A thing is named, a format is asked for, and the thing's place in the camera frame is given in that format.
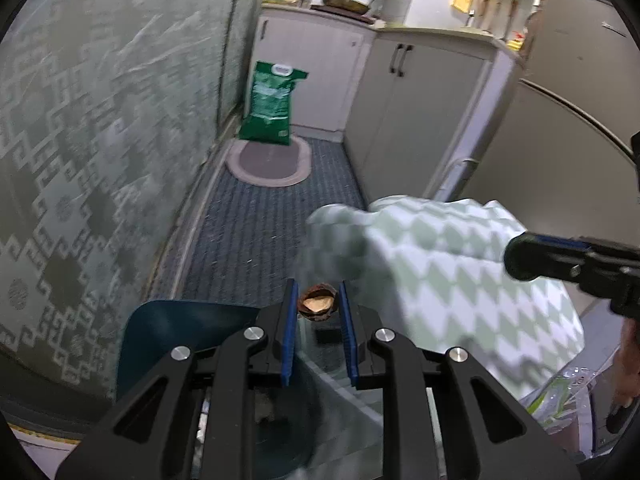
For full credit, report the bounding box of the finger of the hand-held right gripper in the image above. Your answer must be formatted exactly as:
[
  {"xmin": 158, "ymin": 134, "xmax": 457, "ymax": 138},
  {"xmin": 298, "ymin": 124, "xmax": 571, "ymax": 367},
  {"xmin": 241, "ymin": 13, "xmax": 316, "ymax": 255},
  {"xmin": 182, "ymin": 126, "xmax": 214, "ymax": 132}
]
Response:
[
  {"xmin": 530, "ymin": 232, "xmax": 640, "ymax": 263},
  {"xmin": 502, "ymin": 234, "xmax": 613, "ymax": 293}
]

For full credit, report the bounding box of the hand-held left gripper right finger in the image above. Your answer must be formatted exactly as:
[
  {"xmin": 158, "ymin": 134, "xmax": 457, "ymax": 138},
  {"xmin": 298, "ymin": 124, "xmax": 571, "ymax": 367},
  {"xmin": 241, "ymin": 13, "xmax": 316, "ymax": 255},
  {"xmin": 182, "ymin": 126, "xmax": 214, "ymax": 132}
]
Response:
[{"xmin": 337, "ymin": 280, "xmax": 583, "ymax": 480}]

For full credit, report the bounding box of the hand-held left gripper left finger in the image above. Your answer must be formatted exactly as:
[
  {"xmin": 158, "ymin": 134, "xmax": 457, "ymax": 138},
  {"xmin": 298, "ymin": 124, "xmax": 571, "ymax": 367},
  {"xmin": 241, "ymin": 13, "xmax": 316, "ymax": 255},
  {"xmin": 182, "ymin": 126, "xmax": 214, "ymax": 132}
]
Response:
[{"xmin": 55, "ymin": 280, "xmax": 301, "ymax": 480}]

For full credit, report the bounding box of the brown fruit shell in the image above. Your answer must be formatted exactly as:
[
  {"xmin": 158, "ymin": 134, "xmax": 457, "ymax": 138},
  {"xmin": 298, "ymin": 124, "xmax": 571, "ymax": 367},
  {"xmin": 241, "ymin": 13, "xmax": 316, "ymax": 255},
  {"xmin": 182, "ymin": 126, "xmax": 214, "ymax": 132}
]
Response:
[{"xmin": 297, "ymin": 284, "xmax": 337, "ymax": 321}]

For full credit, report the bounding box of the teal trash bin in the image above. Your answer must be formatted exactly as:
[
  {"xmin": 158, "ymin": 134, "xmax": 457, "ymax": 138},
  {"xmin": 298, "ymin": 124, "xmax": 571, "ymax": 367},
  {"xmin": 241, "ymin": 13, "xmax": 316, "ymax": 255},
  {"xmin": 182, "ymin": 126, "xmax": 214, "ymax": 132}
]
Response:
[{"xmin": 116, "ymin": 300, "xmax": 321, "ymax": 480}]

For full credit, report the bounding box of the person's right hand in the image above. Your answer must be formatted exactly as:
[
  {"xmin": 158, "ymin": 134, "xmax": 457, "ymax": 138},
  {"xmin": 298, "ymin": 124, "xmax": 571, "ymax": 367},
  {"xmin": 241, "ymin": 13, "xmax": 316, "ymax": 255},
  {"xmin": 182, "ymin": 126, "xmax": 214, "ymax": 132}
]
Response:
[{"xmin": 611, "ymin": 317, "xmax": 640, "ymax": 411}]

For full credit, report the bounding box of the grey refrigerator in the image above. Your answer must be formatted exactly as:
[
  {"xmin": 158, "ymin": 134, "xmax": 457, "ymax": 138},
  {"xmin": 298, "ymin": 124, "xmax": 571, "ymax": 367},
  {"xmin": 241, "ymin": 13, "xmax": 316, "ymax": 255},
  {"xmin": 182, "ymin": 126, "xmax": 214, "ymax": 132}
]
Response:
[{"xmin": 425, "ymin": 0, "xmax": 640, "ymax": 257}]

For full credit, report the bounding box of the green white checkered tablecloth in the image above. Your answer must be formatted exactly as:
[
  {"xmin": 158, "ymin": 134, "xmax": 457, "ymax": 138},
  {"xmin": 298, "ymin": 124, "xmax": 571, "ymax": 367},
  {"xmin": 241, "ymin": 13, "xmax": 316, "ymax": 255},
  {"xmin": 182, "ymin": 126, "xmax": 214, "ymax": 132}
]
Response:
[{"xmin": 295, "ymin": 195, "xmax": 586, "ymax": 480}]

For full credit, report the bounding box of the blue striped carpet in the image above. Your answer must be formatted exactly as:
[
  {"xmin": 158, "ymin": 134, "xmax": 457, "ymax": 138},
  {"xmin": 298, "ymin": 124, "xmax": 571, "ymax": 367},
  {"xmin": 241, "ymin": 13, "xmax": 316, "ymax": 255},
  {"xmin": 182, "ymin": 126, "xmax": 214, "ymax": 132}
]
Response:
[{"xmin": 149, "ymin": 135, "xmax": 372, "ymax": 312}]

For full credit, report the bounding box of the white green plastic bag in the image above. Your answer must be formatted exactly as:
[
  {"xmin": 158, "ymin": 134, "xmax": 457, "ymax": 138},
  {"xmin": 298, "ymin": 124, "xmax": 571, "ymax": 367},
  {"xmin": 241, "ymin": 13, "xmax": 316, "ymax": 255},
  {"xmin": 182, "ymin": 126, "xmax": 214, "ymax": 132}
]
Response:
[{"xmin": 517, "ymin": 364, "xmax": 617, "ymax": 461}]

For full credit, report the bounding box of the beige two-door cabinet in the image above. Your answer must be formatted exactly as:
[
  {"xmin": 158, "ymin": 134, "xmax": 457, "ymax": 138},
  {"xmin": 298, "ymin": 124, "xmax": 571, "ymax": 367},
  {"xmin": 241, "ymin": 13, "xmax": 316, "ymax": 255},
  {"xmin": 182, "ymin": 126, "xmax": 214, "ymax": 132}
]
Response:
[{"xmin": 344, "ymin": 26, "xmax": 525, "ymax": 202}]

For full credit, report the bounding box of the oval pink rug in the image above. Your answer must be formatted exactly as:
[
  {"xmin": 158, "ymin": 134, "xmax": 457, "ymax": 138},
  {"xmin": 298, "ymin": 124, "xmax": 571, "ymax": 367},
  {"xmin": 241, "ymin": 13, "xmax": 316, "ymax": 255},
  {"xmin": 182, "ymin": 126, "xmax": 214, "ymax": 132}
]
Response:
[{"xmin": 225, "ymin": 136, "xmax": 312, "ymax": 190}]

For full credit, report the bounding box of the green sack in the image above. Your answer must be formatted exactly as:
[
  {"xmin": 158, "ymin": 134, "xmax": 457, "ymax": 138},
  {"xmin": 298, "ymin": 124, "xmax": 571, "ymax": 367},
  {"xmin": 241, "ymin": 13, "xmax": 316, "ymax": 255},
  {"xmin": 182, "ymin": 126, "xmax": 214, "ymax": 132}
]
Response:
[{"xmin": 238, "ymin": 61, "xmax": 308, "ymax": 146}]

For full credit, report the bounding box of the white kitchen cabinet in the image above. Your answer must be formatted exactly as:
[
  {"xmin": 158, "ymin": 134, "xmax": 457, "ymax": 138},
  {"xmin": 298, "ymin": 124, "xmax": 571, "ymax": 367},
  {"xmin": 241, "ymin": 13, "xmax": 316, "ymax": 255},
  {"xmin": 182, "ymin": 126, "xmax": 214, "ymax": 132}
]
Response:
[{"xmin": 252, "ymin": 4, "xmax": 377, "ymax": 134}]

